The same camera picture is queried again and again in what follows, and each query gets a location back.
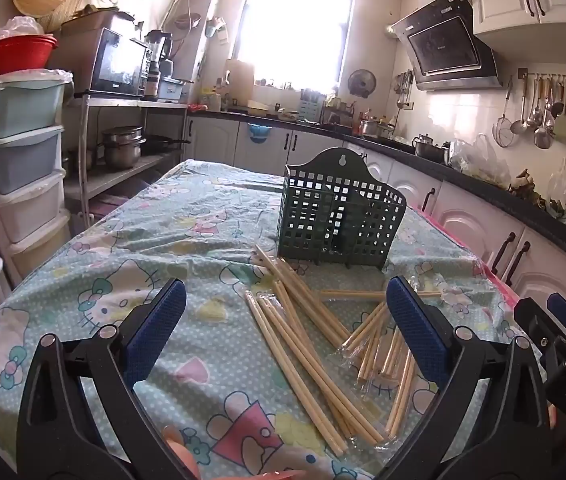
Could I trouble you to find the black range hood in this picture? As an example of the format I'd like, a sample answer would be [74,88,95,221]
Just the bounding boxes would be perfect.
[390,0,504,92]

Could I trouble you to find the black kitchen countertop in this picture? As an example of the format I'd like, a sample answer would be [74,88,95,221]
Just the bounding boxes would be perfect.
[188,107,566,268]

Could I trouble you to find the small steel pot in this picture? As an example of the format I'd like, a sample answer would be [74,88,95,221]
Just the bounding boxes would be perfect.
[67,145,96,172]

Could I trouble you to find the crumpled clear plastic bag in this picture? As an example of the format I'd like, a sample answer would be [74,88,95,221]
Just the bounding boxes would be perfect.
[546,157,566,216]

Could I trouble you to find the large metal spoon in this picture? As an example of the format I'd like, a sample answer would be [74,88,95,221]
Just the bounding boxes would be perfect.
[533,80,554,150]

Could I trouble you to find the person's left hand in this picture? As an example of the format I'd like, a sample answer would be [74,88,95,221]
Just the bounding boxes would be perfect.
[162,424,309,480]

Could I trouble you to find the woven bamboo mat tray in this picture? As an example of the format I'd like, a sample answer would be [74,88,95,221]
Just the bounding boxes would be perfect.
[38,0,88,33]

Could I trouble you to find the black blender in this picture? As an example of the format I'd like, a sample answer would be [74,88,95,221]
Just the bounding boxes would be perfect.
[144,30,174,76]

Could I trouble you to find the white lower cabinets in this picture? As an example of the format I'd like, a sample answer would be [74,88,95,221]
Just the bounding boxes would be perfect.
[185,112,566,331]

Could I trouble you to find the wire skimmer strainer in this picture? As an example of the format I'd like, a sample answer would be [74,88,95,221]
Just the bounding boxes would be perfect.
[492,76,514,148]

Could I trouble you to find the green spatula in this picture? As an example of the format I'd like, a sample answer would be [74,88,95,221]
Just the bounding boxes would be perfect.
[553,77,566,139]

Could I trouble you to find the black microwave oven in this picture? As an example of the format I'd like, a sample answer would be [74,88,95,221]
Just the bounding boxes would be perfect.
[45,26,150,98]

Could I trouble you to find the steel stock pot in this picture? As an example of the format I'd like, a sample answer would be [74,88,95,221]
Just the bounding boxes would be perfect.
[360,117,396,138]

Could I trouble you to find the blue plastic tub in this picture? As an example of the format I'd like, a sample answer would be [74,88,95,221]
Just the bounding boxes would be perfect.
[157,76,186,103]

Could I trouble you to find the kitchen window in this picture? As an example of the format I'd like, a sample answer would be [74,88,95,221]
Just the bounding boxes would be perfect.
[228,0,356,88]

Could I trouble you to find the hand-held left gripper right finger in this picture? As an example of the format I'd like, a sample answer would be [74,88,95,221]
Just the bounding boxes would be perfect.
[378,276,552,480]

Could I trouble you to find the cartoon printed blanket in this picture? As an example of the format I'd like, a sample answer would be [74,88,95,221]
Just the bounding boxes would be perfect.
[0,159,519,480]

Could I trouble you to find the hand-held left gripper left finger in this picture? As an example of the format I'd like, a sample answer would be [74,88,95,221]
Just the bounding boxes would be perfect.
[15,279,199,480]

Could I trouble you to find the bunch of hanging utensils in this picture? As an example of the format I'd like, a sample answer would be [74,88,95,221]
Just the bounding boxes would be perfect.
[394,70,414,111]

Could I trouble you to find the red plastic basin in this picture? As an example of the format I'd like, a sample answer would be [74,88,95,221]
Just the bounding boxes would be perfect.
[0,34,58,78]

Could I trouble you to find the metal ladle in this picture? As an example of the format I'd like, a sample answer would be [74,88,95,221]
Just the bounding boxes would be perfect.
[510,77,529,136]

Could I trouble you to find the small wall fan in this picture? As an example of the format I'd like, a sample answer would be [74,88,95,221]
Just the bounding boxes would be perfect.
[347,68,377,99]

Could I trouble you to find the black frying pan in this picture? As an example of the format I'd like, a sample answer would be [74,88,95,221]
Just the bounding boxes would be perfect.
[140,134,191,156]

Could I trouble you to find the wooden cutting board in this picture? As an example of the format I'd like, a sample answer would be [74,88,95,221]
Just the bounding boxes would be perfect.
[225,59,255,111]

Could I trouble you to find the ginger roots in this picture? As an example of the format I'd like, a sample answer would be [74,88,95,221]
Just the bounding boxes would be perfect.
[510,170,546,206]

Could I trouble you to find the metal shelf rack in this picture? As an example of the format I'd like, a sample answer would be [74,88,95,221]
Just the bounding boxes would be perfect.
[63,95,189,221]

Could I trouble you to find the utensil hanging rail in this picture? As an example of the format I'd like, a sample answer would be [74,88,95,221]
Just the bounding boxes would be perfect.
[517,67,566,83]

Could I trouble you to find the green plastic utensil holder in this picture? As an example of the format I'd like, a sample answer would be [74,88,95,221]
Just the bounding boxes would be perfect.
[276,147,407,272]

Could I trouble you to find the bunch of wooden chopsticks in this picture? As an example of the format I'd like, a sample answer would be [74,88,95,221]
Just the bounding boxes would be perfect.
[244,244,444,458]

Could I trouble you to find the stacked steel pots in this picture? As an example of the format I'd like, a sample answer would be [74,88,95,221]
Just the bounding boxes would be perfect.
[101,126,146,170]

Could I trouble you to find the large clear plastic bag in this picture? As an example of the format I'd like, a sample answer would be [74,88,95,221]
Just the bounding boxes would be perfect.
[448,134,511,186]

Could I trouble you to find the metal kettle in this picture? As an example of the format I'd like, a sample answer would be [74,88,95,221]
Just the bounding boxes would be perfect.
[412,133,451,163]

